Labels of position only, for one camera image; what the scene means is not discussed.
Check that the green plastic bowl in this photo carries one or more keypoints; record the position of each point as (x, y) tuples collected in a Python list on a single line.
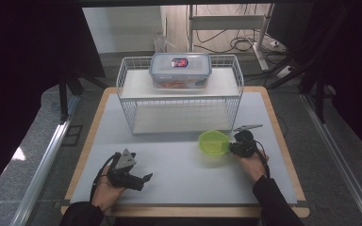
[(212, 144)]

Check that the aluminium rail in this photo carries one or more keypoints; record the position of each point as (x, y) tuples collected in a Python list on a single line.
[(41, 169), (336, 147)]

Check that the clear plastic object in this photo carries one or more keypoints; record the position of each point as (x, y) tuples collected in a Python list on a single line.
[(161, 42)]

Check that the black metal stand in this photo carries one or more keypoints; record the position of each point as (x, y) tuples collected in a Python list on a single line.
[(63, 94), (319, 94)]

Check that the grey table mat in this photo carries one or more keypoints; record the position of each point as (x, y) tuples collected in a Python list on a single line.
[(176, 175)]

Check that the white power strip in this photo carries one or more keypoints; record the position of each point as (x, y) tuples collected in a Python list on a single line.
[(285, 72)]

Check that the white metal desk frame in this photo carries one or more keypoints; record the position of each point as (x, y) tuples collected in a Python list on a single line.
[(226, 22)]

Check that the person's left hand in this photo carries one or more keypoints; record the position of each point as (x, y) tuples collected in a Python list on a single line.
[(106, 191)]

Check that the person's right hand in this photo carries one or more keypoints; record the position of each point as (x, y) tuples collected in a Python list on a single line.
[(253, 166)]

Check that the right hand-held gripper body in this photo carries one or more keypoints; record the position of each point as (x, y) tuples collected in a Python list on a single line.
[(245, 146)]

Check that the black curtain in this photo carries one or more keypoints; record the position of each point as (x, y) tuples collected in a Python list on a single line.
[(352, 62), (28, 62)]

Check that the clear plastic food container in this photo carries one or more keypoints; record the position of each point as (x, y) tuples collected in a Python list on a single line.
[(169, 72)]

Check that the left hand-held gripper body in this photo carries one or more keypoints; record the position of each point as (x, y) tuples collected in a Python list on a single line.
[(124, 161)]

